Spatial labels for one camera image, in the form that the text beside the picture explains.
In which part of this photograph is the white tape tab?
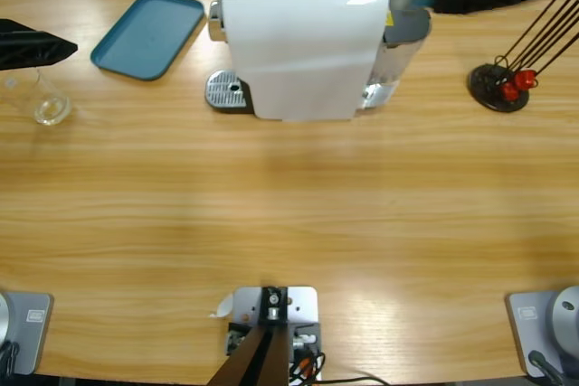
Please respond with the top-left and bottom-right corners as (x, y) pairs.
(208, 293), (235, 319)

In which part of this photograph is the metal drip tray grate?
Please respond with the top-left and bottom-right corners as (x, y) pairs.
(204, 69), (254, 115)

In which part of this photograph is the clear glass cup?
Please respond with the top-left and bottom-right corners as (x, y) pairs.
(0, 67), (73, 126)

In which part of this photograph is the black capsule holder with rods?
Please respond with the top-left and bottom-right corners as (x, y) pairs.
(468, 0), (579, 114)

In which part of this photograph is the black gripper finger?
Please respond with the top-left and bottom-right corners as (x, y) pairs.
(0, 18), (46, 35)
(0, 29), (79, 71)

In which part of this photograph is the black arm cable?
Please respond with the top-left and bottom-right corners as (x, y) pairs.
(527, 349), (566, 386)
(0, 340), (22, 376)

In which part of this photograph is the white capsule coffee machine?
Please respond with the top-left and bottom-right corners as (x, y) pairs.
(205, 0), (433, 124)

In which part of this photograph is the blue plastic tray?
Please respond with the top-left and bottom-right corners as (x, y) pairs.
(90, 0), (207, 82)

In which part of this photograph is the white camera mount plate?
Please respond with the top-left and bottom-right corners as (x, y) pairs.
(225, 285), (327, 382)

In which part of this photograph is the black mount cable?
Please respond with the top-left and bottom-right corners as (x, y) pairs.
(289, 349), (390, 386)

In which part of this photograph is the dark camera post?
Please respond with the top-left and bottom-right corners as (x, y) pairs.
(205, 286), (290, 386)

